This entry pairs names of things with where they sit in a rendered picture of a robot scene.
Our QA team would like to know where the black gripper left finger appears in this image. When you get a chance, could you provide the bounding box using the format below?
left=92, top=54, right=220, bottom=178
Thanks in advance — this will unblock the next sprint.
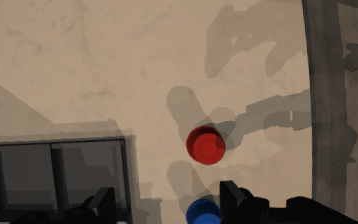
left=9, top=187, right=117, bottom=224

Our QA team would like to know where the blue plug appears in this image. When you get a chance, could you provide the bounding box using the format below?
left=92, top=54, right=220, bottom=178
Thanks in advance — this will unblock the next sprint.
left=186, top=199, right=222, bottom=224

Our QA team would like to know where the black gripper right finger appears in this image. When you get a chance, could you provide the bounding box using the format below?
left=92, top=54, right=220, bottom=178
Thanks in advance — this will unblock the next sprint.
left=219, top=180, right=358, bottom=224

